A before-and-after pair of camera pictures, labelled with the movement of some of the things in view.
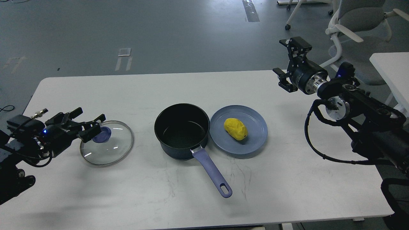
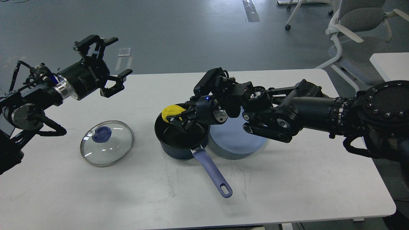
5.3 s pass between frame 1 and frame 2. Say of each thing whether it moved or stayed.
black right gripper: moved
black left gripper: moved
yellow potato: moved
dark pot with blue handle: stayed
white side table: stayed
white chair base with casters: stayed
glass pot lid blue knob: stayed
